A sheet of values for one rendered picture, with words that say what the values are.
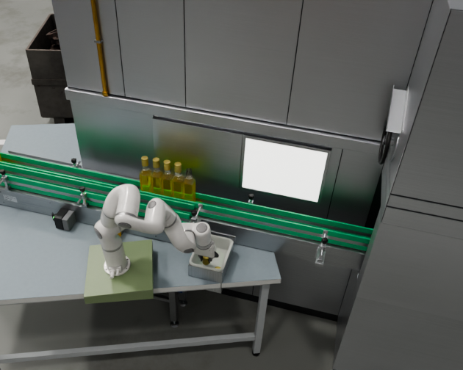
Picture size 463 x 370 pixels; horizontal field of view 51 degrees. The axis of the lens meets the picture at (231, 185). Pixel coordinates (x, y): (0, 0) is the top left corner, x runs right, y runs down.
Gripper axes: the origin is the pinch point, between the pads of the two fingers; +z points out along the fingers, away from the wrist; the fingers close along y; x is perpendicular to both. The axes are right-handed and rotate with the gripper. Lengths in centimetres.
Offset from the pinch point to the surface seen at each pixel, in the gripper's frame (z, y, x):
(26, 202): 5, 106, -9
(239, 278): 7.3, -17.6, 3.1
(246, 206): -3.5, -12.3, -32.1
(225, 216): -1.9, -3.0, -24.2
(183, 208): -3.8, 18.9, -22.4
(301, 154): -32, -35, -49
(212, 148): -26, 10, -47
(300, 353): 84, -56, 6
